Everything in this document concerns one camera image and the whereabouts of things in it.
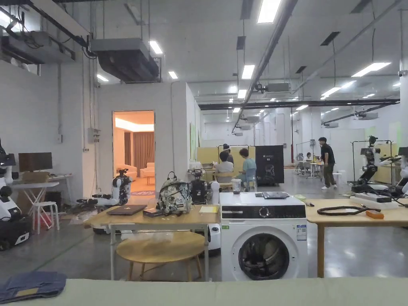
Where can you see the group of people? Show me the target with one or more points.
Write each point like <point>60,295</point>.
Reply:
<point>234,167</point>

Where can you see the black display panel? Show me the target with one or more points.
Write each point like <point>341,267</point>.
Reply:
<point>269,164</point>

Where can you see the white washing machine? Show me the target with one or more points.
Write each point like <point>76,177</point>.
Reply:
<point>264,236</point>

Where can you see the bed with pale green sheet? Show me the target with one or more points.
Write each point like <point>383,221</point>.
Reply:
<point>223,291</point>

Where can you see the white desk with monitor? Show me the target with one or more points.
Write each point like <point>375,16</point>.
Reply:
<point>38,178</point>

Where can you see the folded dark blue garment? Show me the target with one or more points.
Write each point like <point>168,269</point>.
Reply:
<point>30,285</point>

